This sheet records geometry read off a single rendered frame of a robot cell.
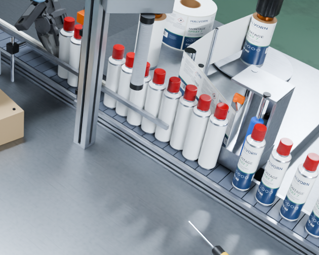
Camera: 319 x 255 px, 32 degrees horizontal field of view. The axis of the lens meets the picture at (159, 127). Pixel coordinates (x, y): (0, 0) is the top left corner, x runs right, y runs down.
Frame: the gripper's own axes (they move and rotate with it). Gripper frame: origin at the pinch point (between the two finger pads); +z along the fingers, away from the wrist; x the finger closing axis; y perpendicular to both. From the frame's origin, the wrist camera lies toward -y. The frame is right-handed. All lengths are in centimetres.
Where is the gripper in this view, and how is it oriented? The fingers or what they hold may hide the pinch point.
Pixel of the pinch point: (55, 57)
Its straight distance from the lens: 181.6
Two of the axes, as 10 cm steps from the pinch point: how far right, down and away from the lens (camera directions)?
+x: -7.6, -0.2, 6.5
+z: 2.5, 9.1, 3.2
